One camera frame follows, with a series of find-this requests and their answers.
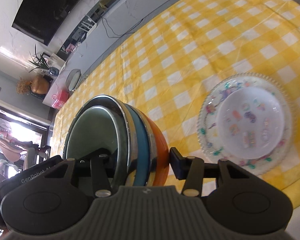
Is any red pink box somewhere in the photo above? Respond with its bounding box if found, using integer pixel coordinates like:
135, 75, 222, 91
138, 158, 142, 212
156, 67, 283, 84
51, 89, 69, 109

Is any clear glass cartoon plate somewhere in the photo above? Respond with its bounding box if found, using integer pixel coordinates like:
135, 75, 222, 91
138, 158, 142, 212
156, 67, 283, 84
197, 73, 294, 176

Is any brown round vase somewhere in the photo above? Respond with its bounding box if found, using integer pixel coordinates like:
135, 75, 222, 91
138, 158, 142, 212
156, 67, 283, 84
16, 75, 50, 95

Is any white wifi router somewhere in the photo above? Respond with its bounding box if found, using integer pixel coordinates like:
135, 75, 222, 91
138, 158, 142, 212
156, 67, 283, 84
78, 15, 97, 37

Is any small white sticker dish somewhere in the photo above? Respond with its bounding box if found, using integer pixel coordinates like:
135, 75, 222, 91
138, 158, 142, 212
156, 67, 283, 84
216, 87, 285, 159

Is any potted plant blue vase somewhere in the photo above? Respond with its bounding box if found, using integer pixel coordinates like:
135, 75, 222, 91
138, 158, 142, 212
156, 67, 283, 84
29, 46, 59, 77

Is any blue steel bowl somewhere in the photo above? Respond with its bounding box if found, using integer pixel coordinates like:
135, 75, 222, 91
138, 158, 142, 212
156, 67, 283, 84
65, 95, 150, 186

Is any black television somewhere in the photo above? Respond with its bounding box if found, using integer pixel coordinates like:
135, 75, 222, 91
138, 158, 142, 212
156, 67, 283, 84
12, 0, 79, 46

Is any green ceramic bowl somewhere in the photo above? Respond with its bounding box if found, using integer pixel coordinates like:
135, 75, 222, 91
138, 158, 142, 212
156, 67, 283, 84
64, 106, 128, 191

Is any orange steel bowl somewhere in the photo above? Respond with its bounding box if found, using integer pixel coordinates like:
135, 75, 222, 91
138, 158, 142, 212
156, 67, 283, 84
132, 107, 169, 186

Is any black power cable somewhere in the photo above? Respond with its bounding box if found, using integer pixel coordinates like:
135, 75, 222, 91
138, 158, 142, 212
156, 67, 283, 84
101, 16, 146, 39

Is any grey white stool chair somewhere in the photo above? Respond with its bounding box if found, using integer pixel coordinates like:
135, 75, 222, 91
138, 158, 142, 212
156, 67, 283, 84
65, 69, 82, 92

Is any yellow checkered tablecloth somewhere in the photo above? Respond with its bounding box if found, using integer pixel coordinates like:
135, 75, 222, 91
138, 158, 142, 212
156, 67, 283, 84
51, 0, 300, 207

